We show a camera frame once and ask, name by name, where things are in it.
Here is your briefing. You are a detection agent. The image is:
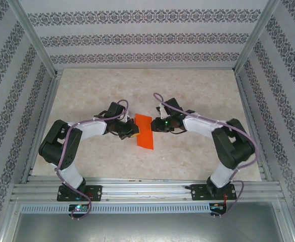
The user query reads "orange paper sheet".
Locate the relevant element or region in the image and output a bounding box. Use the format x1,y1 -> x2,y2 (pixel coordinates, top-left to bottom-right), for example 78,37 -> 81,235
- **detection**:
134,113 -> 155,151

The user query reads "grey metal sheet panel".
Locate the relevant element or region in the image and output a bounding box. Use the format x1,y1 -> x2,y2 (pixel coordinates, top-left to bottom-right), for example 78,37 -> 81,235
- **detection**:
11,213 -> 289,242

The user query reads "left controller board with LEDs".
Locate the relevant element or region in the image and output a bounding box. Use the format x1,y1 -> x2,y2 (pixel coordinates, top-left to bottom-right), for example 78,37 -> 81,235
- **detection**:
68,204 -> 89,212

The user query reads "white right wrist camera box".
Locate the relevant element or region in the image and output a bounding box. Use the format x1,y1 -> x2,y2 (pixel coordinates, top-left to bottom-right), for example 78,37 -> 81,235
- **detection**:
157,103 -> 167,119

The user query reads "aluminium mounting rail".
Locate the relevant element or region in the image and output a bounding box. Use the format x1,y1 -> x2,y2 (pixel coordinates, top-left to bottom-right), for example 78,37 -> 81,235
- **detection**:
10,177 -> 281,202

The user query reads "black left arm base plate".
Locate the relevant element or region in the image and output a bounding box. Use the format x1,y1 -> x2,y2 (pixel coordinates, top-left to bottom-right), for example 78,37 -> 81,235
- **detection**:
56,185 -> 103,202

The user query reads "aluminium side rail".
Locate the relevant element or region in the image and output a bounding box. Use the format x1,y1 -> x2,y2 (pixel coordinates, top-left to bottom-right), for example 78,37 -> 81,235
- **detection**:
234,70 -> 273,182
20,72 -> 62,184

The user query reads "grey slotted cable duct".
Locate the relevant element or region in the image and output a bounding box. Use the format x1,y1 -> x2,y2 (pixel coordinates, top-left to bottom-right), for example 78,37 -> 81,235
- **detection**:
20,203 -> 211,214

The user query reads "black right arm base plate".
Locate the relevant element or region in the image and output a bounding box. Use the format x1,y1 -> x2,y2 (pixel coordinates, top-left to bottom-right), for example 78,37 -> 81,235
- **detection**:
191,183 -> 238,202

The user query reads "aluminium frame post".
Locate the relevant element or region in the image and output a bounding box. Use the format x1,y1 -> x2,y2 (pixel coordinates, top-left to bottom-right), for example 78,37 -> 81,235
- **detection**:
234,0 -> 280,74
6,0 -> 57,76

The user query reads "aluminium frame bar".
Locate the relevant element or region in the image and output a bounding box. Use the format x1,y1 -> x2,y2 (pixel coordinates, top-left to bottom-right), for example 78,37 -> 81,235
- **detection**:
0,199 -> 22,242
273,200 -> 295,242

